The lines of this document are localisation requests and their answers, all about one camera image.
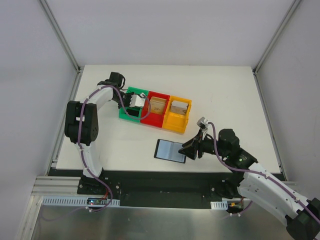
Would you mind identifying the black leather card holder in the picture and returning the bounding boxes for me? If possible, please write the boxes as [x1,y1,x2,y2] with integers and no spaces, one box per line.
[153,139,186,164]

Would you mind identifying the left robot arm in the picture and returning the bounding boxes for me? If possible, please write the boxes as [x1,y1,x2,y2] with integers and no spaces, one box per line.
[64,72,151,195]

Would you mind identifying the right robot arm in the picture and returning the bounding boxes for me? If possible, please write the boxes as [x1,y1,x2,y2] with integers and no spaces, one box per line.
[179,117,320,240]

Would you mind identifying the gold card stack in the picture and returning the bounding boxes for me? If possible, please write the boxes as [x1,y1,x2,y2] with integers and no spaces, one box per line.
[150,96,167,115]

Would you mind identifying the silver card stack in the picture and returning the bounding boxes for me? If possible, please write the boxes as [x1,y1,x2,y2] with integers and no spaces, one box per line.
[170,100,189,116]

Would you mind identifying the green plastic bin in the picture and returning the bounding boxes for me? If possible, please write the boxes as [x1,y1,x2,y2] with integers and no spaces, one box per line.
[118,86,150,123]

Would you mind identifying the yellow plastic bin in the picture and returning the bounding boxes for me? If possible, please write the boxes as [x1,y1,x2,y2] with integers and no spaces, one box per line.
[162,95,192,134]

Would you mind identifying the red plastic bin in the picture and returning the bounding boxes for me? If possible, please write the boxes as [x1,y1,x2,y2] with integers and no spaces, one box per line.
[140,91,170,128]

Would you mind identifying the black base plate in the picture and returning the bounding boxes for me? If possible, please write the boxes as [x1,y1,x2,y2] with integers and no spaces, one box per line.
[48,167,251,210]

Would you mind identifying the right white cable duct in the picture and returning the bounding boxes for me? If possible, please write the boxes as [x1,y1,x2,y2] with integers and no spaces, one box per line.
[210,200,228,211]

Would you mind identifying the white cable duct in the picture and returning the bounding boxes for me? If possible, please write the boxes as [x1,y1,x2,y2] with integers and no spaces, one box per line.
[210,200,228,211]
[42,196,121,208]

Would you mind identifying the left aluminium frame post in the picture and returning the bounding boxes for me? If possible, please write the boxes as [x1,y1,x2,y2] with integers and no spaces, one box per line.
[37,0,82,73]

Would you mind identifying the aluminium frame post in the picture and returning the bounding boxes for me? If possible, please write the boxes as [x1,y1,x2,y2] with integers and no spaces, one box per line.
[37,0,82,73]
[252,0,303,76]

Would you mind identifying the left white cable duct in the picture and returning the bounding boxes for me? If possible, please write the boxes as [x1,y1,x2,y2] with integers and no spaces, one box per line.
[42,196,121,208]

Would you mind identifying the right aluminium frame post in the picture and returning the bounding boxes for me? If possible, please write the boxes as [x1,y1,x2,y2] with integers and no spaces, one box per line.
[252,0,303,76]

